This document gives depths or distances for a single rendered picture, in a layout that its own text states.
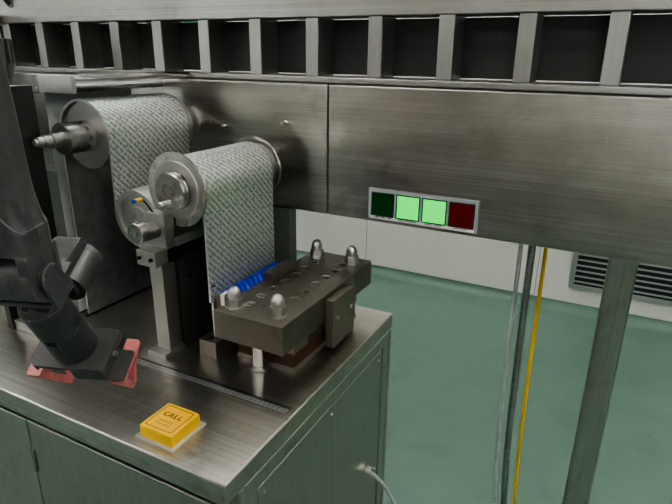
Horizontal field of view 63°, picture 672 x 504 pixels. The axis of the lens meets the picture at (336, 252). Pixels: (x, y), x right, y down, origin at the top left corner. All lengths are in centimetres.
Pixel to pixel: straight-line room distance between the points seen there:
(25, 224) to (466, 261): 331
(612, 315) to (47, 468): 124
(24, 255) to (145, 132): 68
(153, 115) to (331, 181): 42
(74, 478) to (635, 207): 118
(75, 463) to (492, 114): 105
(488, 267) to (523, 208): 259
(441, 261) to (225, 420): 295
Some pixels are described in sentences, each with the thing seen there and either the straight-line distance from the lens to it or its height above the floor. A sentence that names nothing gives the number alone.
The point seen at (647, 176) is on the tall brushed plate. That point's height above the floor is 130.
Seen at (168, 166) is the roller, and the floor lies 130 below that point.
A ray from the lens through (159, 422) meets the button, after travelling 100.
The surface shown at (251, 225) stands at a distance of 123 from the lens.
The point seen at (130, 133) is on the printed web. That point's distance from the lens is 128.
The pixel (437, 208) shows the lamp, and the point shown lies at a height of 119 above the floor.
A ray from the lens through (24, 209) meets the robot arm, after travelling 68.
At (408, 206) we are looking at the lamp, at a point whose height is 119.
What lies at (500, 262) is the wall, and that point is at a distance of 372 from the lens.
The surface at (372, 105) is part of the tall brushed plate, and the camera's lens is 123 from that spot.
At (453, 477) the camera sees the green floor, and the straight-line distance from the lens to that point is 230.
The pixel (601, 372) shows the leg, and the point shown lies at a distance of 146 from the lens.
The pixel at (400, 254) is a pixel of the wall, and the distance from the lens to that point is 392.
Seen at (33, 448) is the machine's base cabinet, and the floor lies 75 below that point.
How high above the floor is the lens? 151
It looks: 20 degrees down
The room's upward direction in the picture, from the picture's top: 1 degrees clockwise
